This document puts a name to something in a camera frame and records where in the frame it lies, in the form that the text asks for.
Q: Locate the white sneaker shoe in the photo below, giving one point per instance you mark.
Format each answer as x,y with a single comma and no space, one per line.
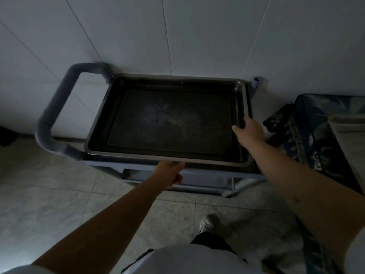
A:
206,224

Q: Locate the dark metal baking tray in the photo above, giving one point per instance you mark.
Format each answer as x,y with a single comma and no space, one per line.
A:
168,122

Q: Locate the person's left hand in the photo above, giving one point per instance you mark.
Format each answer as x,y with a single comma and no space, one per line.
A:
167,172

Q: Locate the person's right thumb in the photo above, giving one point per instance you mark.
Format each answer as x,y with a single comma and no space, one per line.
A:
238,130

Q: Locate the person's left forearm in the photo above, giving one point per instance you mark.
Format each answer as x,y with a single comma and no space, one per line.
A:
98,224

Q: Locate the person's left thumb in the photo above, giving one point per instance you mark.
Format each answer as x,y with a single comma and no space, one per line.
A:
177,166

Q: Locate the person's right hand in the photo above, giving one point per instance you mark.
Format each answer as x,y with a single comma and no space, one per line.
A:
252,131

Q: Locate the person's white shirt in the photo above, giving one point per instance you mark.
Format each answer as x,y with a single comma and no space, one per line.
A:
182,261

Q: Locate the person's right forearm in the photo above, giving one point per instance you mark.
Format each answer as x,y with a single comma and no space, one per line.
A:
308,191

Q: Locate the person's black trousers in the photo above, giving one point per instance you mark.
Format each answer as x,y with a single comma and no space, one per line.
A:
212,241

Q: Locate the grey metal trolley cart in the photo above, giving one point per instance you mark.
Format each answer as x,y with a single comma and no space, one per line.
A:
71,116

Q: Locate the grey rectangular bin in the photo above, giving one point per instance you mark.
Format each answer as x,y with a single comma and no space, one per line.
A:
349,139

